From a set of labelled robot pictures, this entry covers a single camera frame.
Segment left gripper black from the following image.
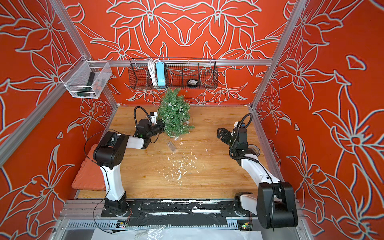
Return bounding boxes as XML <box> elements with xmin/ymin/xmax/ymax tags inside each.
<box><xmin>145</xmin><ymin>120</ymin><xmax>172</xmax><ymax>140</ymax></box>

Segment small green christmas tree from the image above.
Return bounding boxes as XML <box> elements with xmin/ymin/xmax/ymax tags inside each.
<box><xmin>157</xmin><ymin>87</ymin><xmax>195</xmax><ymax>140</ymax></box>

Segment clear bulb string lights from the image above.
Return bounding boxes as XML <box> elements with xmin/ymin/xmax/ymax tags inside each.
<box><xmin>161</xmin><ymin>98</ymin><xmax>193</xmax><ymax>152</ymax></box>

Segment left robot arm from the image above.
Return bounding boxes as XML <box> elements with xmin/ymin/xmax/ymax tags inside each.
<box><xmin>93</xmin><ymin>106</ymin><xmax>165</xmax><ymax>217</ymax></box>

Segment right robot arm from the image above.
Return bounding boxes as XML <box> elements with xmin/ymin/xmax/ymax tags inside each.
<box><xmin>217</xmin><ymin>114</ymin><xmax>299</xmax><ymax>229</ymax></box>

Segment clear battery pack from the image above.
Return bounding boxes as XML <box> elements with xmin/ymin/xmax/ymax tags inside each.
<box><xmin>167</xmin><ymin>141</ymin><xmax>178</xmax><ymax>153</ymax></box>

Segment small round bowl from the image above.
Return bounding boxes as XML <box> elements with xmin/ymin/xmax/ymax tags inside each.
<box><xmin>248</xmin><ymin>144</ymin><xmax>261</xmax><ymax>157</ymax></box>

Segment light blue box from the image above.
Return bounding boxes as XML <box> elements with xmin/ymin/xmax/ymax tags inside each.
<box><xmin>156</xmin><ymin>62</ymin><xmax>166</xmax><ymax>88</ymax></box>

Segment dark green tool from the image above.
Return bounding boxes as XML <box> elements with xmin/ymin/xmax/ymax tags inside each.
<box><xmin>77</xmin><ymin>72</ymin><xmax>95</xmax><ymax>97</ymax></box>

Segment orange plastic tool case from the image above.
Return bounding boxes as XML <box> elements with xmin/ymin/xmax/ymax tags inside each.
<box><xmin>72</xmin><ymin>144</ymin><xmax>106</xmax><ymax>191</ymax></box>

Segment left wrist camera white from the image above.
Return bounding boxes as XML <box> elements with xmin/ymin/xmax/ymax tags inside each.
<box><xmin>150</xmin><ymin>112</ymin><xmax>158</xmax><ymax>125</ymax></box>

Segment white coiled cable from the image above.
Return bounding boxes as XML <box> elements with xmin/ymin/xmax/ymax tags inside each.
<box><xmin>147</xmin><ymin>59</ymin><xmax>160</xmax><ymax>87</ymax></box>

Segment black wire wall basket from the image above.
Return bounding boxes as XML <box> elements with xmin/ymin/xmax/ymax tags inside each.
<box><xmin>128</xmin><ymin>58</ymin><xmax>219</xmax><ymax>90</ymax></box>

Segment clear plastic wall bin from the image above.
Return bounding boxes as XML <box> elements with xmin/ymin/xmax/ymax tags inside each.
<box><xmin>60</xmin><ymin>56</ymin><xmax>112</xmax><ymax>99</ymax></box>

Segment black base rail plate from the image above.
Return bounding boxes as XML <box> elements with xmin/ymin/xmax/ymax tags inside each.
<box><xmin>101</xmin><ymin>199</ymin><xmax>257</xmax><ymax>230</ymax></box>

